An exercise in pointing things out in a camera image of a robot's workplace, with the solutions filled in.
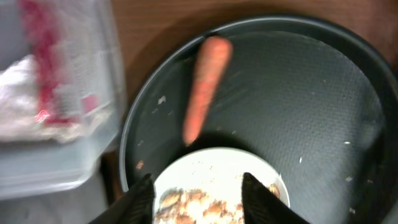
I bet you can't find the orange carrot stick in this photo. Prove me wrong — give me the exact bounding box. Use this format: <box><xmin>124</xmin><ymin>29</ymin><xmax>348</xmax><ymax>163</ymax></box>
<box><xmin>182</xmin><ymin>36</ymin><xmax>233</xmax><ymax>146</ymax></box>

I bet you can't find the red snack wrapper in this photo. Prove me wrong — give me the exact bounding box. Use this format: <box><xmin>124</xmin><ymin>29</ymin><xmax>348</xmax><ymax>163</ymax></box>
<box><xmin>17</xmin><ymin>0</ymin><xmax>98</xmax><ymax>125</ymax></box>

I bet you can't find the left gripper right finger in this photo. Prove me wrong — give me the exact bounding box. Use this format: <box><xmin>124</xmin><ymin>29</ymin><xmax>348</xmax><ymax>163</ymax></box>
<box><xmin>241</xmin><ymin>172</ymin><xmax>309</xmax><ymax>224</ymax></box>

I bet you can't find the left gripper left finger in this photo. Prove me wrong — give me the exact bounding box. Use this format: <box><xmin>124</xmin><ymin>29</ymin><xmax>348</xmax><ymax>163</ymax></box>
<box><xmin>90</xmin><ymin>174</ymin><xmax>155</xmax><ymax>224</ymax></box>

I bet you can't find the white napkin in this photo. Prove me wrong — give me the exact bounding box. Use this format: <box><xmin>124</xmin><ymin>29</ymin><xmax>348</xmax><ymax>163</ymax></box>
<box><xmin>1</xmin><ymin>55</ymin><xmax>114</xmax><ymax>142</ymax></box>

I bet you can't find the round black serving tray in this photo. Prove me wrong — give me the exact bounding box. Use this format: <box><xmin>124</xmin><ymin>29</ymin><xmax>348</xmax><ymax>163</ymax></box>
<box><xmin>119</xmin><ymin>16</ymin><xmax>397</xmax><ymax>223</ymax></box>

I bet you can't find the grey plate with rice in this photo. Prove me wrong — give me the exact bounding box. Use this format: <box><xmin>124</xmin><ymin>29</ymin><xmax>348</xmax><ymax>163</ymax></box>
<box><xmin>153</xmin><ymin>147</ymin><xmax>290</xmax><ymax>223</ymax></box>

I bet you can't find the clear plastic bin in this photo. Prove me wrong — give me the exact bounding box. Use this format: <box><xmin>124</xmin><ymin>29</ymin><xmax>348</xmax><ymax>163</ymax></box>
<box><xmin>1</xmin><ymin>1</ymin><xmax>126</xmax><ymax>199</ymax></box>

